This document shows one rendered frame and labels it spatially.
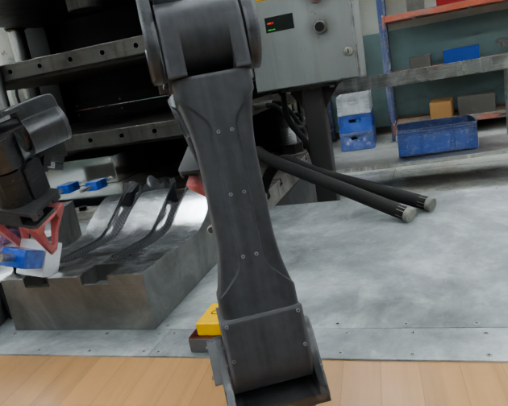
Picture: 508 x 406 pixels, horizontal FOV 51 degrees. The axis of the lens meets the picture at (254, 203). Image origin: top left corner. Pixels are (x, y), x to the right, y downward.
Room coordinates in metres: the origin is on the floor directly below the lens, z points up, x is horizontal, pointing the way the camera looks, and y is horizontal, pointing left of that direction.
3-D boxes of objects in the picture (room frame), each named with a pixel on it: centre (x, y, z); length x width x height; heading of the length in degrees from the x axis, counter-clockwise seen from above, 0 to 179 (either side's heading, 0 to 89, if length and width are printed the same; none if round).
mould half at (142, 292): (1.00, 0.21, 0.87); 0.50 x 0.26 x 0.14; 160
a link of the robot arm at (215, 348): (0.40, 0.01, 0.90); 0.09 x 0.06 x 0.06; 98
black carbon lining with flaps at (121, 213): (0.99, 0.23, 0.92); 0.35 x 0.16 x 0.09; 160
